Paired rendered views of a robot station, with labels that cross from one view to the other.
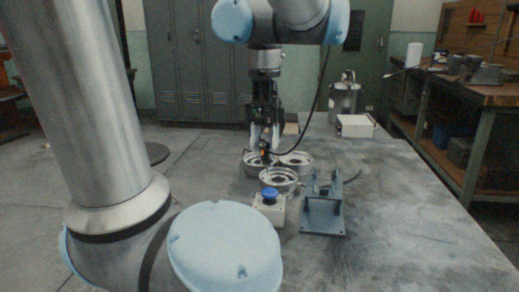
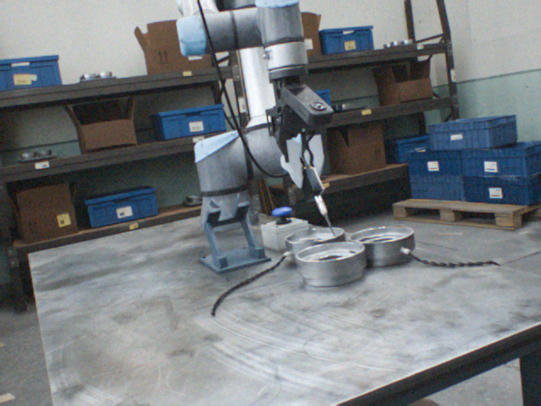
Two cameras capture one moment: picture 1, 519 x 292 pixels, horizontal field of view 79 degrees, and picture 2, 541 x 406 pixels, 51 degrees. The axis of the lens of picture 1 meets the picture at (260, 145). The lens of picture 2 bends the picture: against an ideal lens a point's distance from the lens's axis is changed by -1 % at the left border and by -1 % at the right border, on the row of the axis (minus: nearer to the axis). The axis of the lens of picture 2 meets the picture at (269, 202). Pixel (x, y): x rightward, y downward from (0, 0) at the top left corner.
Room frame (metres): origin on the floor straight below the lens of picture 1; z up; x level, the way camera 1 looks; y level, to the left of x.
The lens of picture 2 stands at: (1.56, -0.60, 1.05)
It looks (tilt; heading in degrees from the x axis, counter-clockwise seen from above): 8 degrees down; 149
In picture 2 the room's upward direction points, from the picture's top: 9 degrees counter-clockwise
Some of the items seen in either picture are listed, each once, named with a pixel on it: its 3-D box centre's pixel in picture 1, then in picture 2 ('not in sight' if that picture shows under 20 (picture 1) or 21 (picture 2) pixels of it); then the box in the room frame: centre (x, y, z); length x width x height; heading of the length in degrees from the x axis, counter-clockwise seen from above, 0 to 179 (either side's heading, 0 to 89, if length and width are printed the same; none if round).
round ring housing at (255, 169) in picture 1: (259, 164); (382, 246); (0.87, 0.00, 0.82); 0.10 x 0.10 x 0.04
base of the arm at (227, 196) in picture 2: not in sight; (226, 205); (0.27, 0.04, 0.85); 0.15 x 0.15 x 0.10
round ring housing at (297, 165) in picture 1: (295, 163); (331, 264); (0.88, -0.11, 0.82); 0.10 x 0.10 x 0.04
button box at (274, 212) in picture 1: (268, 210); (284, 233); (0.62, -0.02, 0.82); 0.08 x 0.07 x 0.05; 173
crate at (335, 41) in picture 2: not in sight; (338, 44); (-2.53, 2.77, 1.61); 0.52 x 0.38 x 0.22; 86
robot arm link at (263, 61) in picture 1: (265, 59); (284, 59); (0.69, -0.01, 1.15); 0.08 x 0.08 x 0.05
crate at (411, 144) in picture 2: not in sight; (410, 148); (-2.45, 3.42, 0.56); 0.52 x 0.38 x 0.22; 80
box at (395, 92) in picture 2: not in sight; (402, 83); (-2.43, 3.41, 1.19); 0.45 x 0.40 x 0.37; 78
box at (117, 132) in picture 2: not in sight; (102, 125); (-2.78, 0.62, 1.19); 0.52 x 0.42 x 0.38; 83
